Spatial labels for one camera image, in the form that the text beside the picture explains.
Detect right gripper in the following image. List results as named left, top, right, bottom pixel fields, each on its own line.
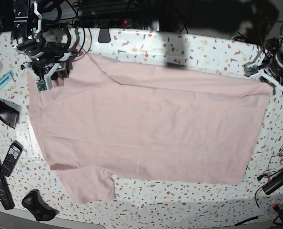
left=21, top=42, right=77, bottom=90

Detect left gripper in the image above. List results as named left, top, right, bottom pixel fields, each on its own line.
left=243, top=51, right=283, bottom=95

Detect pink T-shirt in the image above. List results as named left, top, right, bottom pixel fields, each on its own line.
left=27, top=54, right=272, bottom=204

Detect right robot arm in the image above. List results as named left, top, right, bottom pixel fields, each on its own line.
left=11, top=0, right=78, bottom=92

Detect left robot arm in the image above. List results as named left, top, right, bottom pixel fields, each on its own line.
left=243, top=23, right=283, bottom=95

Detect black power strip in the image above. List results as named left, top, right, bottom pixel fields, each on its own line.
left=82, top=19, right=133, bottom=28

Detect black table clamp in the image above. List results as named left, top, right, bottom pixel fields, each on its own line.
left=98, top=28, right=111, bottom=43

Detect light blue highlighter pen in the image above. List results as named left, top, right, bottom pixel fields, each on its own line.
left=0, top=71, right=13, bottom=90

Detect black cylinder tool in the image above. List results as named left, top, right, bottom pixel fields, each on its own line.
left=262, top=168, right=283, bottom=195

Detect terrazzo patterned table cloth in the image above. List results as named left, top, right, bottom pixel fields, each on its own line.
left=0, top=29, right=283, bottom=229

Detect black game controller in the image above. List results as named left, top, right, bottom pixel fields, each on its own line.
left=21, top=189, right=58, bottom=222

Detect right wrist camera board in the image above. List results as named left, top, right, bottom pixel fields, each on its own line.
left=36, top=80, right=48, bottom=92

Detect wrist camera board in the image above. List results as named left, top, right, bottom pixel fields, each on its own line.
left=244, top=65, right=259, bottom=77
left=36, top=80, right=48, bottom=92

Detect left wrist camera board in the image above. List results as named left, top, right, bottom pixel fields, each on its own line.
left=244, top=65, right=259, bottom=77

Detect black coiled cable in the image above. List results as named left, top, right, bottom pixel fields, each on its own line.
left=231, top=31, right=254, bottom=45

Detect black cordless phone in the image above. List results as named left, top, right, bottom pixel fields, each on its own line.
left=1, top=141, right=23, bottom=177

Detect black cable bottom right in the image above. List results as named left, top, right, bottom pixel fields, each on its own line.
left=234, top=216, right=259, bottom=227

